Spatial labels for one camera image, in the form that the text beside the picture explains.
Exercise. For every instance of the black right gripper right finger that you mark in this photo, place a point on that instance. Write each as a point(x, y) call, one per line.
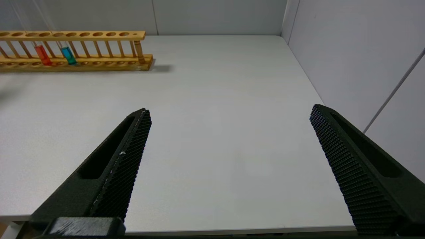
point(365, 172)

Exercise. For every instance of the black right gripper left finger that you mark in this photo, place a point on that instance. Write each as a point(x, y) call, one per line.
point(109, 176)

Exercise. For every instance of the wooden test tube rack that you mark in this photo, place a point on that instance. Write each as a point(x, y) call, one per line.
point(76, 63)

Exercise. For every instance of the test tube with teal pigment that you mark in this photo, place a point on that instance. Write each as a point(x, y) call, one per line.
point(68, 54)

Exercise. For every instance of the test tube with red pigment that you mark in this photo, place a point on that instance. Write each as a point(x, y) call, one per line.
point(43, 54)

